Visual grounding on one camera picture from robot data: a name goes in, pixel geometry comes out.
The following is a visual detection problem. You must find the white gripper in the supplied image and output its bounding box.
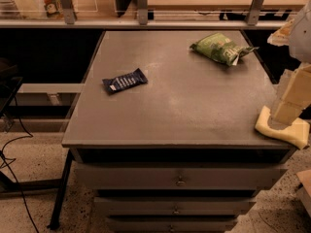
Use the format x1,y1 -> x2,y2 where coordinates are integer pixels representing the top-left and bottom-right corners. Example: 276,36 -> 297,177
267,1 -> 311,125

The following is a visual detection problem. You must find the yellow sponge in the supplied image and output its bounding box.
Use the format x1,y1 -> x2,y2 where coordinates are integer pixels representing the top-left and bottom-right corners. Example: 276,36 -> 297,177
255,106 -> 310,150

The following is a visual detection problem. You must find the green jalapeno chip bag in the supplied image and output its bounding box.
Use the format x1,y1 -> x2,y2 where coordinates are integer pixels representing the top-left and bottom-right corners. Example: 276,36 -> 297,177
190,33 -> 257,67

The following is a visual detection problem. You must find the cardboard box corner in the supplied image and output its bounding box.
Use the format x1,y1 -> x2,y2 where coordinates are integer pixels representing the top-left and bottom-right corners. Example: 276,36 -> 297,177
296,170 -> 311,217

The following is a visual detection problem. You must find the grey drawer cabinet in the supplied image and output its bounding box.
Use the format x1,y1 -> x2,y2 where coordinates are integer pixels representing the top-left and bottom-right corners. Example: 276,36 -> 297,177
63,31 -> 294,223

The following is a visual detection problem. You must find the dark blue snack bar wrapper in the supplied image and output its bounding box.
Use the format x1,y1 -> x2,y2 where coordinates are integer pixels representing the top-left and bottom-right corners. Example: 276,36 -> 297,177
102,69 -> 148,94

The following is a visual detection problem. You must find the middle drawer with knob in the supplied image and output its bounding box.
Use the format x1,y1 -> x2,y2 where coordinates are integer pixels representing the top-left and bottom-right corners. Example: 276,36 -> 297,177
94,197 -> 256,216

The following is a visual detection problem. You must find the drawer with knob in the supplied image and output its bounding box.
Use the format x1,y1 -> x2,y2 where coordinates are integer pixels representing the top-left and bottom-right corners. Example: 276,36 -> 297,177
107,217 -> 237,233
77,163 -> 286,190
94,197 -> 256,216

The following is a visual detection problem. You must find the top drawer with knob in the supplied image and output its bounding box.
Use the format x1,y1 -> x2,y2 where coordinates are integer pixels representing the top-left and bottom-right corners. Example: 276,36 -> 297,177
77,163 -> 286,190

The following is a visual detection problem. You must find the bottom drawer with knob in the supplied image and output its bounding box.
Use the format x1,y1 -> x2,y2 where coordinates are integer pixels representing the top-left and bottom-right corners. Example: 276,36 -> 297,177
107,217 -> 237,233

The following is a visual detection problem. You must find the orange packaged box on shelf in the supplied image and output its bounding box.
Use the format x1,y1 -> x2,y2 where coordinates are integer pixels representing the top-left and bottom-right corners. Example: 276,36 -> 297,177
43,0 -> 62,18

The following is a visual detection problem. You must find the black table leg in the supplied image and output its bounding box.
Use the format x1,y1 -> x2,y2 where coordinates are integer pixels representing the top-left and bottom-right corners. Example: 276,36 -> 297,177
48,151 -> 73,230

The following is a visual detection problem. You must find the dark chair at left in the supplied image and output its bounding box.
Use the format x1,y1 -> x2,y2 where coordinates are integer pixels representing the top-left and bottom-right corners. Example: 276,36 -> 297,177
0,58 -> 23,117

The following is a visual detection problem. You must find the metal shelf rail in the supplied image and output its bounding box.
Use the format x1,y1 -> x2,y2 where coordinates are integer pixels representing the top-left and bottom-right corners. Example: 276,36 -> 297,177
0,0 -> 311,30

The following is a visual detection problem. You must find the black floor cable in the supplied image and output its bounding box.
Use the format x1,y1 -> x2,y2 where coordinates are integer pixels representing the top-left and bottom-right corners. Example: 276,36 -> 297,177
0,95 -> 41,233

